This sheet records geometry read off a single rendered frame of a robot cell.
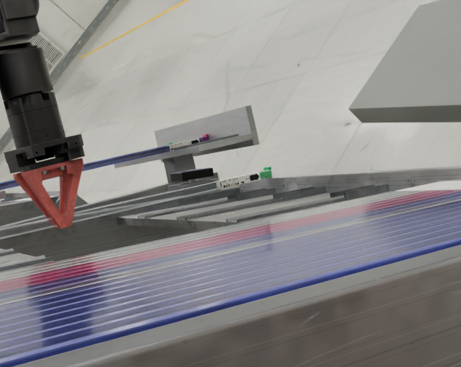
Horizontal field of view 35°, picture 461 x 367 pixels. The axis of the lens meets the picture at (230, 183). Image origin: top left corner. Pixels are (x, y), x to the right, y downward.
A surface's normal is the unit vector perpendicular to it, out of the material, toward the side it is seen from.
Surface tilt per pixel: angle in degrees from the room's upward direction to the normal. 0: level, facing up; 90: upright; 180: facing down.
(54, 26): 90
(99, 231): 90
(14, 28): 91
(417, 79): 0
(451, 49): 0
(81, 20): 90
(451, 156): 0
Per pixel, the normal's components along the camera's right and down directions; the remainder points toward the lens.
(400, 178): -0.85, 0.15
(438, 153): -0.70, -0.60
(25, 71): 0.30, 0.04
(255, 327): 0.50, -0.03
